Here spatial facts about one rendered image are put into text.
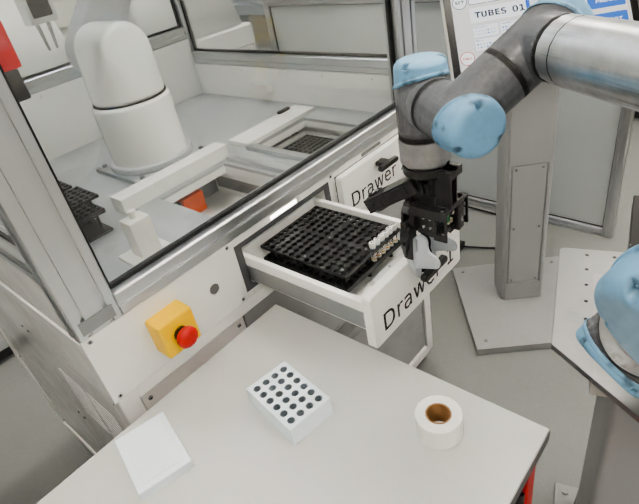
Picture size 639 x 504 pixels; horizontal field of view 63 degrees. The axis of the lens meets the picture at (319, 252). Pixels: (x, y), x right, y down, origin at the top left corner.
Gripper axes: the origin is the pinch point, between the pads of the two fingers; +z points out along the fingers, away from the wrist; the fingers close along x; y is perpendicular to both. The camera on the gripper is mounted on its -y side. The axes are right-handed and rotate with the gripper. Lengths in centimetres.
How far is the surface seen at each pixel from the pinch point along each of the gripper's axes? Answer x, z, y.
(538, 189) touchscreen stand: 99, 38, -16
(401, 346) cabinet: 37, 69, -35
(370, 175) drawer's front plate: 27.9, 1.9, -31.3
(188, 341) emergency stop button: -33.5, 3.0, -25.9
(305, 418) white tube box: -30.6, 10.8, -3.1
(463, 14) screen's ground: 85, -21, -36
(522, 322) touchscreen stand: 84, 87, -13
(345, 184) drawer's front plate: 18.4, -0.3, -31.3
